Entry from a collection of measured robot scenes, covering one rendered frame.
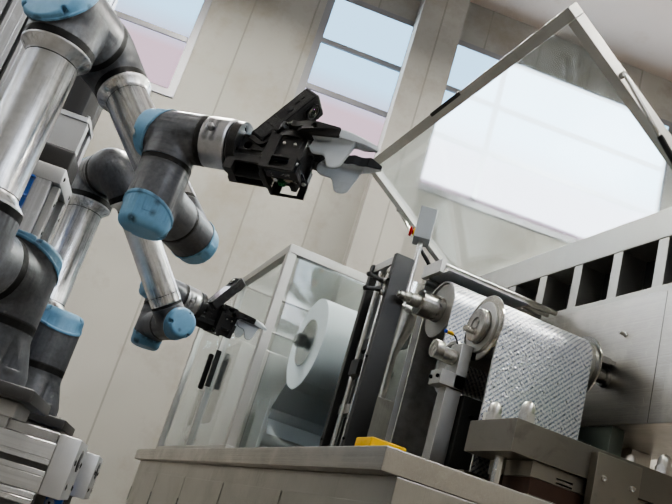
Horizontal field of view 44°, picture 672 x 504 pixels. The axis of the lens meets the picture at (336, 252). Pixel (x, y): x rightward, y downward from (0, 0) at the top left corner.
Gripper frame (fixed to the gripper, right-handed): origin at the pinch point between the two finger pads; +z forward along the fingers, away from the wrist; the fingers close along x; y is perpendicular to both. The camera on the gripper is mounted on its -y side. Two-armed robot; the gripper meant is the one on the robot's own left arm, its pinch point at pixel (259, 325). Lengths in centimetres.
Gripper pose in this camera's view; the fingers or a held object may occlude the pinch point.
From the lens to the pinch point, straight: 230.0
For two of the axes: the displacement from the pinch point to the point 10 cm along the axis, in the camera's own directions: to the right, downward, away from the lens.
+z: 7.5, 4.2, 5.1
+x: 5.6, 0.2, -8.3
